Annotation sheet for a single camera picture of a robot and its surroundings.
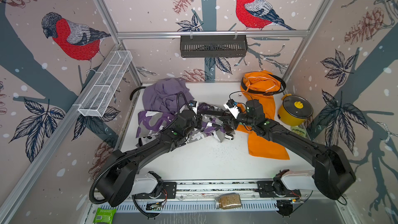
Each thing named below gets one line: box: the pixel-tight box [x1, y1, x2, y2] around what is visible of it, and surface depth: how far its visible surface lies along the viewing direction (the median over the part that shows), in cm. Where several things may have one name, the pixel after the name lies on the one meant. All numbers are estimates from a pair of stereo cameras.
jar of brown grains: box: [215, 192, 242, 210], surface depth 68 cm
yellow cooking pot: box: [277, 93, 314, 127], surface depth 94 cm
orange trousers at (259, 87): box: [236, 70, 291, 160], surface depth 90 cm
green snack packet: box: [290, 125, 308, 138], surface depth 95 cm
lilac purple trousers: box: [141, 77, 195, 115], surface depth 107 cm
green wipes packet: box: [92, 207, 118, 224], surface depth 68 cm
